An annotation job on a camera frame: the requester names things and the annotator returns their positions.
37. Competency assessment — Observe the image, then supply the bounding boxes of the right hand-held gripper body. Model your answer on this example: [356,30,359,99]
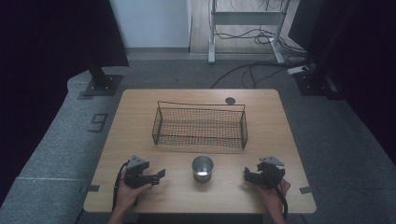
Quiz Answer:
[255,156,286,189]

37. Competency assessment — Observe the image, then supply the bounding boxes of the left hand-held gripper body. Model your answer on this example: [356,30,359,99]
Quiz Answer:
[123,154,157,189]

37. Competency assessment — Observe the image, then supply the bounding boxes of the silver metal cup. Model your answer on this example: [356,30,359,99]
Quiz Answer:
[191,155,215,184]

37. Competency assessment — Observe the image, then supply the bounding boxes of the person's left hand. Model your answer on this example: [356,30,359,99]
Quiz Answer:
[115,169,153,217]

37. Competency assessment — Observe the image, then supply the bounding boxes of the person's right hand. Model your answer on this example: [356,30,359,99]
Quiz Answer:
[252,178,291,217]

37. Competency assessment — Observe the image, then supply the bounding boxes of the dark floor tape marks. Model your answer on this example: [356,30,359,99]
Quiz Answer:
[88,113,109,134]

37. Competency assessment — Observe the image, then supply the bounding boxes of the black stand base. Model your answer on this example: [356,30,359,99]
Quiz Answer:
[293,61,345,101]
[82,59,123,97]

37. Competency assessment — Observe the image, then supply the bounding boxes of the white power strip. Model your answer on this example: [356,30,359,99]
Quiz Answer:
[287,64,310,76]

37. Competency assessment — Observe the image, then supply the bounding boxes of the dark curtain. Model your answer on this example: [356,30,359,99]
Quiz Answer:
[0,0,130,206]
[287,0,396,166]

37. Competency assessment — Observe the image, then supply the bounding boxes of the left hand-held gripper cable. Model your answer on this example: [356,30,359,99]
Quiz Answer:
[112,160,131,211]

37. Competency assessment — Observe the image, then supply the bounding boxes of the hand-held gripper cable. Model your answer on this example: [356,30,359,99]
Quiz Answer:
[272,177,290,219]
[112,160,131,211]

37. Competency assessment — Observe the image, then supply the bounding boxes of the right hand-held gripper cable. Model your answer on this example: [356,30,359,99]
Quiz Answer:
[272,177,290,219]

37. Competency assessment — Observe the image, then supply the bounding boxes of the black wire mesh basket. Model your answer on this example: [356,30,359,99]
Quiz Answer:
[151,100,248,150]

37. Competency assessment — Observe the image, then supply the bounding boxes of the black floor cables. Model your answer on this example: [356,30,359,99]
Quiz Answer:
[210,0,312,90]

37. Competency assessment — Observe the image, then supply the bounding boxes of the white metal desk frame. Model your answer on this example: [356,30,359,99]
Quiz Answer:
[207,0,292,65]

